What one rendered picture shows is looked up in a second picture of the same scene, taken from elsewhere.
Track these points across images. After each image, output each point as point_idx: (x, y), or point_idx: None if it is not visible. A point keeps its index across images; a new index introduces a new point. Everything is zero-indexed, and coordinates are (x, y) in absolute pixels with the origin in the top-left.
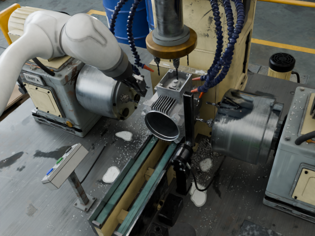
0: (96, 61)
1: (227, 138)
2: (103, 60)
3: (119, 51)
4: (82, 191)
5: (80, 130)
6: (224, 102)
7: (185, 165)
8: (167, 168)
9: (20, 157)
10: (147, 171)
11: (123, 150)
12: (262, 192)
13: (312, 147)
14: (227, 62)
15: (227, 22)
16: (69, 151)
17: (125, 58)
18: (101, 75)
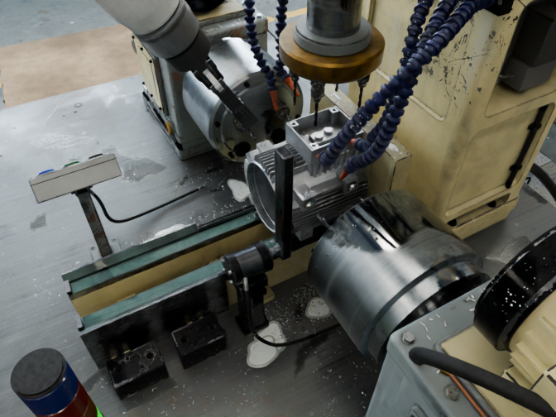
0: (105, 6)
1: (329, 276)
2: (117, 10)
3: (168, 9)
4: (99, 232)
5: (180, 147)
6: (361, 208)
7: (237, 280)
8: None
9: (86, 144)
10: (216, 260)
11: (218, 210)
12: None
13: (441, 385)
14: (384, 127)
15: (467, 58)
16: (91, 158)
17: (185, 31)
18: (222, 65)
